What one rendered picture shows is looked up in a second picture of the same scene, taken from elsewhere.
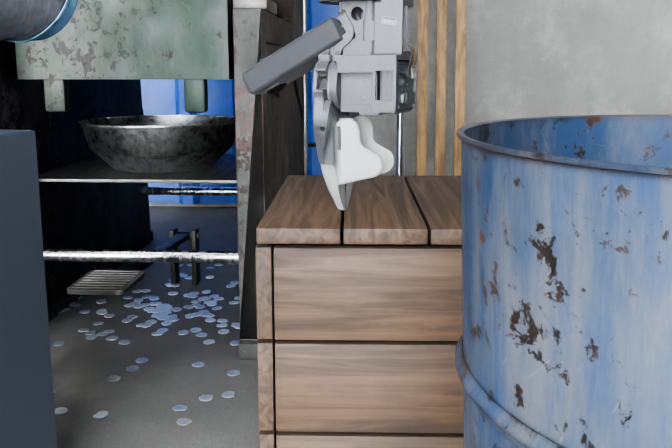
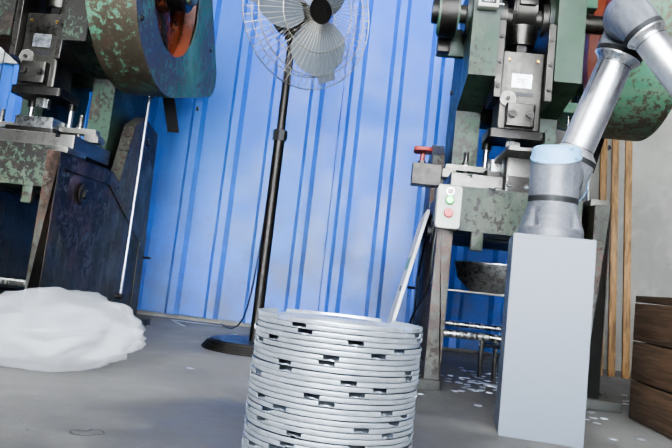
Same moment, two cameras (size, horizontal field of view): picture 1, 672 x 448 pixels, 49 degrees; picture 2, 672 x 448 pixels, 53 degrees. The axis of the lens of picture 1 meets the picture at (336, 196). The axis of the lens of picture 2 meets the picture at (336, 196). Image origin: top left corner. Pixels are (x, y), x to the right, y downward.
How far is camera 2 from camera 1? 1.27 m
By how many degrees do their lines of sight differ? 17
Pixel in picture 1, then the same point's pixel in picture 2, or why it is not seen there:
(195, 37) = not seen: hidden behind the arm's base
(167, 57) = not seen: hidden behind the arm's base
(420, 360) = not seen: outside the picture
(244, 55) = (599, 230)
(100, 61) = (507, 225)
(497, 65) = (638, 268)
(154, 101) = (394, 266)
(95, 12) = (507, 198)
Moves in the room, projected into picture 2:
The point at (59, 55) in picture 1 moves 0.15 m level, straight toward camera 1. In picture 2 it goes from (483, 219) to (510, 217)
